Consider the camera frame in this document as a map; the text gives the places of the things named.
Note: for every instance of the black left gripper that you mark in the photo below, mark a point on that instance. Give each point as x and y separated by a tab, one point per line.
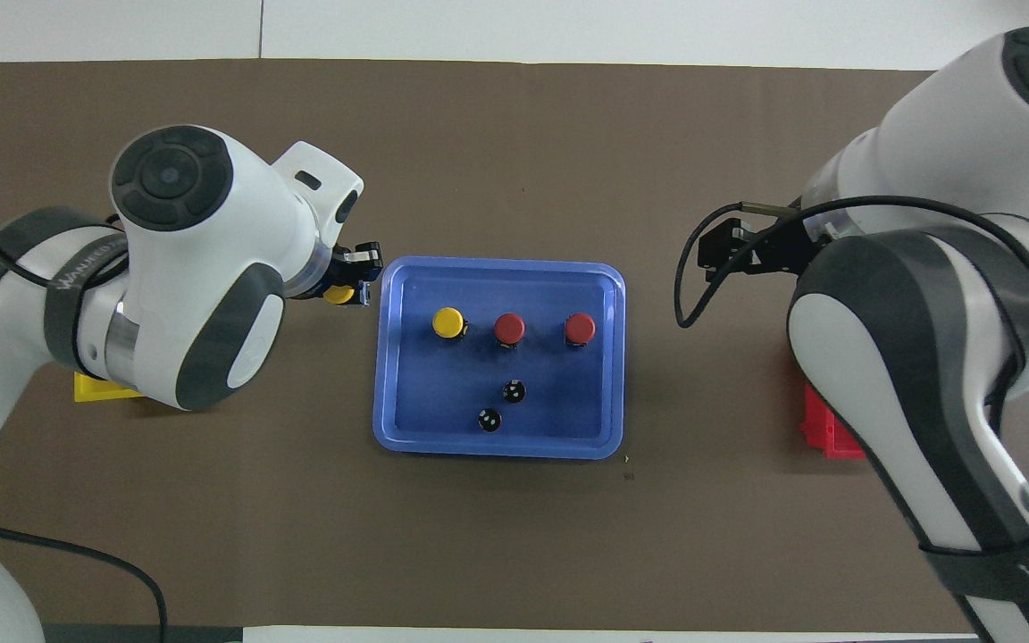
331	268

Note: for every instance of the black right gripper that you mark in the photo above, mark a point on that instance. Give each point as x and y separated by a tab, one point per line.
778	250

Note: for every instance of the yellow push button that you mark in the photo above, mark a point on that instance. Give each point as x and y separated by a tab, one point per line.
448	322
338	295

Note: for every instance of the red push button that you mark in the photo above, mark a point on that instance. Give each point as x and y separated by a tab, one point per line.
580	329
509	329

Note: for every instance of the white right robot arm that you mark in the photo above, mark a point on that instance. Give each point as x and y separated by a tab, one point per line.
925	134

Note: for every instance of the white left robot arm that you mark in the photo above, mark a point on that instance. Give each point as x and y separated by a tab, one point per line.
211	205

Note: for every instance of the blue plastic tray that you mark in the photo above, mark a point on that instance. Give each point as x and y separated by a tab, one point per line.
550	429

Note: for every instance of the black cylindrical capacitor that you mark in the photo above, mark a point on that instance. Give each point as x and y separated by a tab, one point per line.
489	420
514	391

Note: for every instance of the red plastic bin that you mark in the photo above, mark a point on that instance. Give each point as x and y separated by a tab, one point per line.
827	433

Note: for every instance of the yellow plastic bin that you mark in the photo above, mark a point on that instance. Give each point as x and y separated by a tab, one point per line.
95	391

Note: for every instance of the brown paper mat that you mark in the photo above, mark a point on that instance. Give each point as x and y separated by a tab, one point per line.
514	554

